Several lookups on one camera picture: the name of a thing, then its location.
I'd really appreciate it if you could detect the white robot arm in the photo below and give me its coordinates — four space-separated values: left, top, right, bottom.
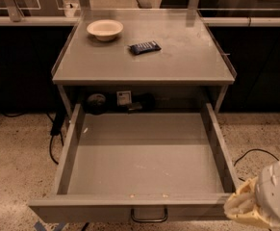
223 161 280 228

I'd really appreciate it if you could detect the black plug adapter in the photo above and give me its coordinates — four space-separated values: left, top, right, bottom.
50 112 65 136

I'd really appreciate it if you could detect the blue snack packet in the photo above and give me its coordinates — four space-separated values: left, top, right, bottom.
129 41 161 55

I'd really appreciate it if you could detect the black floor cable left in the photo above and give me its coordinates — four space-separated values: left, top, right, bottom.
45 111 66 166

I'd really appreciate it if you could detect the grey cabinet table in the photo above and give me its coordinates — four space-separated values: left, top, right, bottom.
53 9 236 115

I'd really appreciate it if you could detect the white ceramic bowl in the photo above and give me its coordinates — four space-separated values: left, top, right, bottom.
87 19 123 41

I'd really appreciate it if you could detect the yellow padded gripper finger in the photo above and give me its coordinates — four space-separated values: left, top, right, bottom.
223 177 270 228

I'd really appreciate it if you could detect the black round object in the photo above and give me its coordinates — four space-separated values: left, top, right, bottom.
86 93 108 115

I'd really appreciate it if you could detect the grey top drawer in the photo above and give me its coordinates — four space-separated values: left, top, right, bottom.
29 104 239 223

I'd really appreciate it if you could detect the black floor cable right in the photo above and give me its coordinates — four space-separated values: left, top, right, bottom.
233 148 280 182

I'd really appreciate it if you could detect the black floor cable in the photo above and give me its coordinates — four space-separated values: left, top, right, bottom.
45 111 66 166
233 148 280 182

